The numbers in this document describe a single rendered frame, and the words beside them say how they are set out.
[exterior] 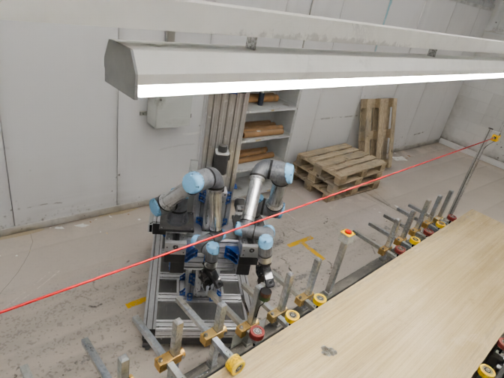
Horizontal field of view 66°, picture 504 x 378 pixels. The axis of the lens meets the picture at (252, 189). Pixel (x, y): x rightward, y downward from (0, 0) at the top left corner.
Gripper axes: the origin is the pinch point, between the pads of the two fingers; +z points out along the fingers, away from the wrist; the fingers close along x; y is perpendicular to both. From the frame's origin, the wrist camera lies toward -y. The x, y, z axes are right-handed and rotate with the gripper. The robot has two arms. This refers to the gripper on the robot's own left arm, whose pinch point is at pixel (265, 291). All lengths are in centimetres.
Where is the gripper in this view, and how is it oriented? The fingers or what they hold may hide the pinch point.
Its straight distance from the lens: 225.3
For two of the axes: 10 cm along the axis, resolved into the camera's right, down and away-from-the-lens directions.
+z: -0.1, 8.7, 4.9
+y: -2.9, -4.7, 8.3
